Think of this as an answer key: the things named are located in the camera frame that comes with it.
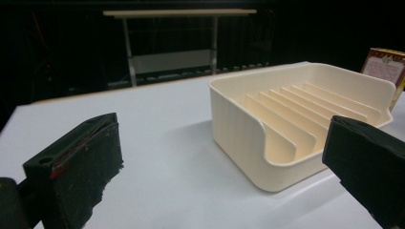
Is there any red and gold box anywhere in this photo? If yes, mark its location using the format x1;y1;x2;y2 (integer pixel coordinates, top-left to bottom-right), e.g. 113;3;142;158
360;47;405;112

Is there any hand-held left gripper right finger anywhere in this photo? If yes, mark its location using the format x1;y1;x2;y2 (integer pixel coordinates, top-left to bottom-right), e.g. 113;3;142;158
321;114;405;229

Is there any cream plastic slotted rack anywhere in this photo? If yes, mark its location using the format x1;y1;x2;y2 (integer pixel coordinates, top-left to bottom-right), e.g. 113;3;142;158
208;62;397;194

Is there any white metal-legged table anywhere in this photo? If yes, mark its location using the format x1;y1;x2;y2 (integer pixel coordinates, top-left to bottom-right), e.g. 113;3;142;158
102;8;258;88

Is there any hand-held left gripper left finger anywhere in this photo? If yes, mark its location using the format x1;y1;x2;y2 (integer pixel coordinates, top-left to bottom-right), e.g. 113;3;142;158
22;112;124;229

